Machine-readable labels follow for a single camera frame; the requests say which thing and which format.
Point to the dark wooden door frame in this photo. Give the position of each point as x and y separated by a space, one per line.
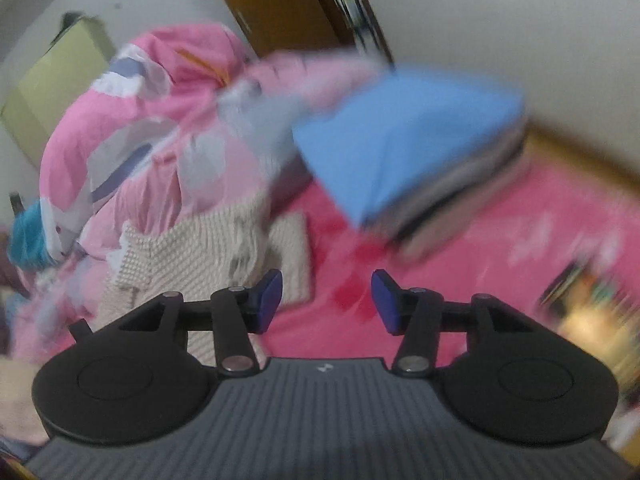
372 35

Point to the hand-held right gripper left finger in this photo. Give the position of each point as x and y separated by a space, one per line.
267 300

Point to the stack of folded clothes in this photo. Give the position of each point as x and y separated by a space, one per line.
465 200

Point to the pink floral duvet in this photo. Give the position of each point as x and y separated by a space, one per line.
165 110

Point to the wooden door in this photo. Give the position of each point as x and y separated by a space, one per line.
270 0

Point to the pink floral bed sheet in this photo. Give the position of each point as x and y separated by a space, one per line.
500 240

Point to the beige white checked knit sweater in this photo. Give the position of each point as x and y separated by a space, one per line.
200 245

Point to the pale green wardrobe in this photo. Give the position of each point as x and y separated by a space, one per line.
50 95

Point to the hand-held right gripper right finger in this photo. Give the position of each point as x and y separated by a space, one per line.
382 305

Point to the blue folded garment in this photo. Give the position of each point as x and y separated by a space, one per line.
400 140

